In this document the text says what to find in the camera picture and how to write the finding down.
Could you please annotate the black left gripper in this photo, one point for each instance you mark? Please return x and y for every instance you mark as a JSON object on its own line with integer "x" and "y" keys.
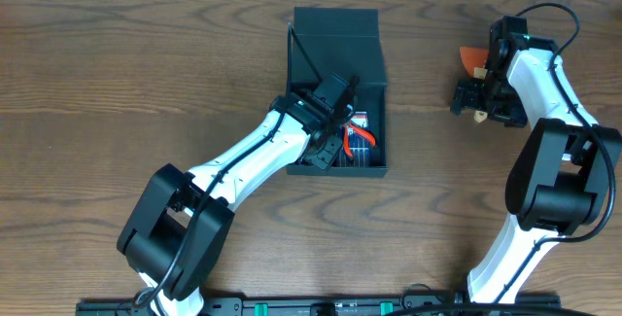
{"x": 341, "y": 128}

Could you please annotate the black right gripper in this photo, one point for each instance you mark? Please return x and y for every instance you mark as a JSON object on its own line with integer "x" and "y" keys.
{"x": 466, "y": 95}

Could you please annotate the red handled cutting pliers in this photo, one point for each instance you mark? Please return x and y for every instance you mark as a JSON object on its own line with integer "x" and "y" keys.
{"x": 351, "y": 128}

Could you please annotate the precision screwdriver set case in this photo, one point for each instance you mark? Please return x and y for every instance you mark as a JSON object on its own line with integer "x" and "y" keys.
{"x": 360, "y": 147}

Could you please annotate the orange scraper wooden handle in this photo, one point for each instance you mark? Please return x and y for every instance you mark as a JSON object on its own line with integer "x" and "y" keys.
{"x": 474, "y": 61}

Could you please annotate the black gift box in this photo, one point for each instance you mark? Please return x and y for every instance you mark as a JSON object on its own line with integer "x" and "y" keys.
{"x": 345, "y": 42}

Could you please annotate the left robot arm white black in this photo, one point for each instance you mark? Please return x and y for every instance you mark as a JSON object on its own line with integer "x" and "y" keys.
{"x": 177, "y": 230}

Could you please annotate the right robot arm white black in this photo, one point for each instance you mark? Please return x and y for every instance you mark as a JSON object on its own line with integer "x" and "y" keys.
{"x": 562, "y": 175}

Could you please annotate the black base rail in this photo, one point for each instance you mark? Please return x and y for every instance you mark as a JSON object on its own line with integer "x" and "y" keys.
{"x": 281, "y": 306}

